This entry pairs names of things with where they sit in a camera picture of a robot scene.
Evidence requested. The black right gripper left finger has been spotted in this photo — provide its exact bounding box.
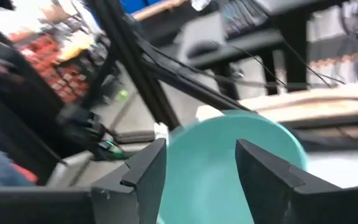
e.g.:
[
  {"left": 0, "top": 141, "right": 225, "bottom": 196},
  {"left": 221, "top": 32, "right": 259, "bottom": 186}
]
[{"left": 90, "top": 138, "right": 168, "bottom": 224}]

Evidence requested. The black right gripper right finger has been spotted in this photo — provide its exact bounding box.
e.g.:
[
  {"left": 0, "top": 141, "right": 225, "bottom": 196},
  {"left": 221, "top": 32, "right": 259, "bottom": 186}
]
[{"left": 235, "top": 139, "right": 358, "bottom": 224}]

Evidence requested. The green bowl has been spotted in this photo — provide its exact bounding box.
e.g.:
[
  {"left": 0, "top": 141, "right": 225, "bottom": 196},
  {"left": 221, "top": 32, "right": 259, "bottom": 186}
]
[{"left": 157, "top": 109, "right": 309, "bottom": 224}]

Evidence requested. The red packets pile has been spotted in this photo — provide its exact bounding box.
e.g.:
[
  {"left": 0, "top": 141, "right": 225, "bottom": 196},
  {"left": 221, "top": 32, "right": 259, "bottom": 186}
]
[{"left": 9, "top": 30, "right": 90, "bottom": 104}]

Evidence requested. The black chair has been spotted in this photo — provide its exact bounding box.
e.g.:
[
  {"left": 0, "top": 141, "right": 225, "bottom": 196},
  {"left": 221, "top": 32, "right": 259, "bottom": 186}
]
[{"left": 0, "top": 30, "right": 107, "bottom": 184}]

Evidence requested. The black desk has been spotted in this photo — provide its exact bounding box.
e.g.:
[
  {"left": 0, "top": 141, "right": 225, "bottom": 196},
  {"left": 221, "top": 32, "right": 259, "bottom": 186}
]
[{"left": 141, "top": 0, "right": 347, "bottom": 97}]

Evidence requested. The black table frame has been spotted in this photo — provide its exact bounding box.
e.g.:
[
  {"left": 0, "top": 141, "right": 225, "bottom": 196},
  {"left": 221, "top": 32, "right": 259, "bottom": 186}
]
[{"left": 85, "top": 0, "right": 256, "bottom": 131}]

